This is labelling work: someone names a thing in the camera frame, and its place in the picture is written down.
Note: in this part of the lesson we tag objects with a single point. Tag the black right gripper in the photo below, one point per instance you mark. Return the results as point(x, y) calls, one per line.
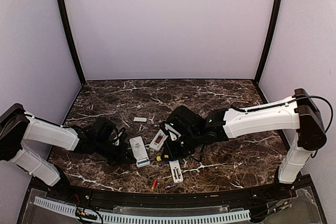
point(170, 151)

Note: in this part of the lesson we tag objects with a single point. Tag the yellow handled screwdriver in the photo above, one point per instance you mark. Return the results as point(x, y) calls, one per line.
point(162, 158)

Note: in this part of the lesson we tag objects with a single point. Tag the plain white slim remote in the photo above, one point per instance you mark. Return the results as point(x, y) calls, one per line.
point(138, 149)

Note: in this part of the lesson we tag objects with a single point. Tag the left black frame post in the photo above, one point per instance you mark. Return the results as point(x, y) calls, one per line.
point(70, 41)

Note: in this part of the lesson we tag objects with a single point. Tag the white button remote control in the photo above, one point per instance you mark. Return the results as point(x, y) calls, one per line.
point(176, 171)

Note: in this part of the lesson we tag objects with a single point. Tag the black frame post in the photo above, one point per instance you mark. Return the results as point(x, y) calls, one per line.
point(70, 41)
point(268, 41)

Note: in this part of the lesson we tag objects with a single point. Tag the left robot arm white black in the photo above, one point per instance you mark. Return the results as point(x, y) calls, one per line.
point(18, 126)

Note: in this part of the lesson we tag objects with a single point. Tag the right black frame post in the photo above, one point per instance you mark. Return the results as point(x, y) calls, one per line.
point(268, 41)

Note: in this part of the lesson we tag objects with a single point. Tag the grey battery cover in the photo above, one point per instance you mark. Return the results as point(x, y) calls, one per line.
point(140, 119)

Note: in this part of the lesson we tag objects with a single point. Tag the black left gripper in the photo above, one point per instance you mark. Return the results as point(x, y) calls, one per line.
point(121, 158)

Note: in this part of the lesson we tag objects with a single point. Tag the white remote with barcode label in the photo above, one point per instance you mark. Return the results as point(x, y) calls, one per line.
point(158, 141)

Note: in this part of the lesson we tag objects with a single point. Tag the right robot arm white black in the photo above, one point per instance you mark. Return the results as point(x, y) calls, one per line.
point(187, 130)

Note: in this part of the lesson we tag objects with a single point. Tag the red blue battery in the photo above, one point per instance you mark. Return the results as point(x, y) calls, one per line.
point(154, 184)

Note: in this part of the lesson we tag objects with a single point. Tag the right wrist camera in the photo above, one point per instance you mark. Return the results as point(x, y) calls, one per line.
point(169, 131)

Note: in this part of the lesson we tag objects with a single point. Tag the white slotted cable duct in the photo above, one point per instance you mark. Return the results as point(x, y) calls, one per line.
point(144, 215)

